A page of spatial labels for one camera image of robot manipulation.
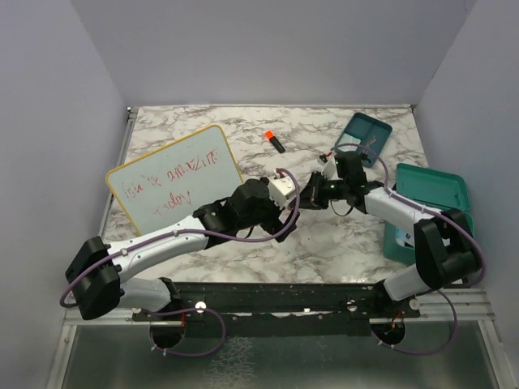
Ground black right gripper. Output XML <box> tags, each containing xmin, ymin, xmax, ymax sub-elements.
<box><xmin>291</xmin><ymin>170</ymin><xmax>350</xmax><ymax>210</ymax></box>

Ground white dressing packet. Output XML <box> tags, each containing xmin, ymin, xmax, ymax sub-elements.
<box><xmin>341</xmin><ymin>134</ymin><xmax>361</xmax><ymax>144</ymax></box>

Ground blue divided tray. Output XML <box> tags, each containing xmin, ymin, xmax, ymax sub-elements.
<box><xmin>335</xmin><ymin>113</ymin><xmax>392</xmax><ymax>168</ymax></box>

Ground large blue bandage packet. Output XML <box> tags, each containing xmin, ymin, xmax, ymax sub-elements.
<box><xmin>395</xmin><ymin>229</ymin><xmax>414</xmax><ymax>247</ymax></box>

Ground teal medicine box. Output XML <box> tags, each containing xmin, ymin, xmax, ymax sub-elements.
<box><xmin>383</xmin><ymin>163</ymin><xmax>475</xmax><ymax>266</ymax></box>

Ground black handled scissors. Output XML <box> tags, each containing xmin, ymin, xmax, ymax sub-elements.
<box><xmin>366</xmin><ymin>136</ymin><xmax>377</xmax><ymax>147</ymax></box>

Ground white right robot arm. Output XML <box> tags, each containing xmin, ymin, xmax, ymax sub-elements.
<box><xmin>299</xmin><ymin>152</ymin><xmax>483</xmax><ymax>317</ymax></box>

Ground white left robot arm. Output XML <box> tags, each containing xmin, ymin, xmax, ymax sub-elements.
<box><xmin>60</xmin><ymin>176</ymin><xmax>299</xmax><ymax>320</ymax></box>

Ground orange black highlighter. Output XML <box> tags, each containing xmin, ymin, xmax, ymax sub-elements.
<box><xmin>265</xmin><ymin>130</ymin><xmax>285</xmax><ymax>154</ymax></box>

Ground yellow framed whiteboard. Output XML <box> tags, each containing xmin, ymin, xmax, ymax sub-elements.
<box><xmin>105</xmin><ymin>125</ymin><xmax>243</xmax><ymax>235</ymax></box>

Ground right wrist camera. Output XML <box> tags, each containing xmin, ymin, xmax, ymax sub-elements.
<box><xmin>319</xmin><ymin>152</ymin><xmax>337</xmax><ymax>180</ymax></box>

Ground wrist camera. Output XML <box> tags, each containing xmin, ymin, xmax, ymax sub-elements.
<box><xmin>268</xmin><ymin>172</ymin><xmax>296</xmax><ymax>209</ymax></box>
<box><xmin>319</xmin><ymin>152</ymin><xmax>337</xmax><ymax>180</ymax></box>

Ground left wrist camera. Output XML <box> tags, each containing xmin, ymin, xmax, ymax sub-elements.
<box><xmin>268</xmin><ymin>172</ymin><xmax>296</xmax><ymax>209</ymax></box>

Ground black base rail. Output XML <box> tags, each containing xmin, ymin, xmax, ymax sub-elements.
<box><xmin>132</xmin><ymin>282</ymin><xmax>419</xmax><ymax>338</ymax></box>

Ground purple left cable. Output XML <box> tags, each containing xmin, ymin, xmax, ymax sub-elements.
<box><xmin>59</xmin><ymin>167</ymin><xmax>302</xmax><ymax>309</ymax></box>

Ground purple cable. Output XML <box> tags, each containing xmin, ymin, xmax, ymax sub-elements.
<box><xmin>59</xmin><ymin>167</ymin><xmax>302</xmax><ymax>309</ymax></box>
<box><xmin>324</xmin><ymin>143</ymin><xmax>487</xmax><ymax>356</ymax></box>

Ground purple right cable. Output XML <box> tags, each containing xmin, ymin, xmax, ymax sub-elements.
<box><xmin>324</xmin><ymin>143</ymin><xmax>487</xmax><ymax>356</ymax></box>

